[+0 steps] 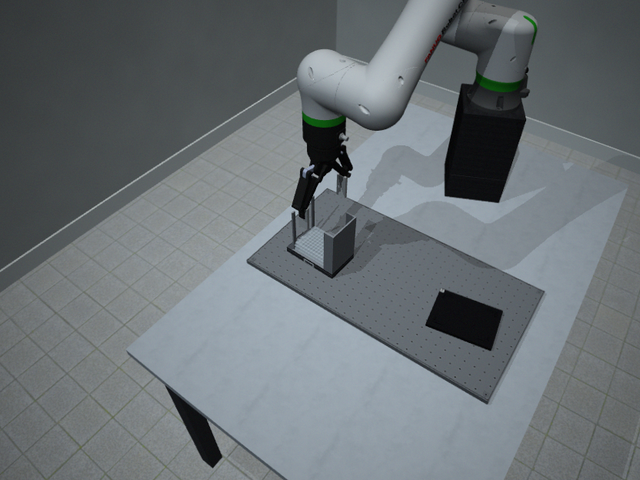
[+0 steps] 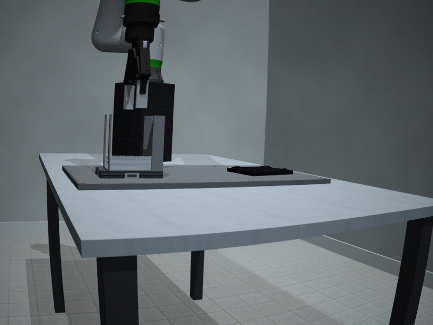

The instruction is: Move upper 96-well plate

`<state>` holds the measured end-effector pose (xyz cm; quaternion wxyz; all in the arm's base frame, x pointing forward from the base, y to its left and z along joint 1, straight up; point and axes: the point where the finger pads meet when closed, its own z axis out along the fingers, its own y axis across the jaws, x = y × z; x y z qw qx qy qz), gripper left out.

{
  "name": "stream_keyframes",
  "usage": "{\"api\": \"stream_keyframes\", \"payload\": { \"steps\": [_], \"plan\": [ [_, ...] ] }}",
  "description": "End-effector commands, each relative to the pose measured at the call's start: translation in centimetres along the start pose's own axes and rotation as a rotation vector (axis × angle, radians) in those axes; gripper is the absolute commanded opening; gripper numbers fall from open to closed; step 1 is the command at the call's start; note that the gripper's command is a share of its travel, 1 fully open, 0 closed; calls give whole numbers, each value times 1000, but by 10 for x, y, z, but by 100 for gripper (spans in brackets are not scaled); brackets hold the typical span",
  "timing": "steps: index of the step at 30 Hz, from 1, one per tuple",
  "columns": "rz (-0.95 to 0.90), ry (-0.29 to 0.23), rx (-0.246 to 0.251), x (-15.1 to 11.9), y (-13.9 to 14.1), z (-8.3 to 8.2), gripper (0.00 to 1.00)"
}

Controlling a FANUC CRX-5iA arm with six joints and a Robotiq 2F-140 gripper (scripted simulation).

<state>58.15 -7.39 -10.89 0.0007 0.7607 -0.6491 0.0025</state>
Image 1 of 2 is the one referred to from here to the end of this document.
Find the black rectangular frame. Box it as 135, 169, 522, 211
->
425, 288, 503, 351

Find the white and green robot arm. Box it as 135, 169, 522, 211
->
297, 0, 538, 148

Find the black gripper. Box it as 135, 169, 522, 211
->
292, 144, 353, 230

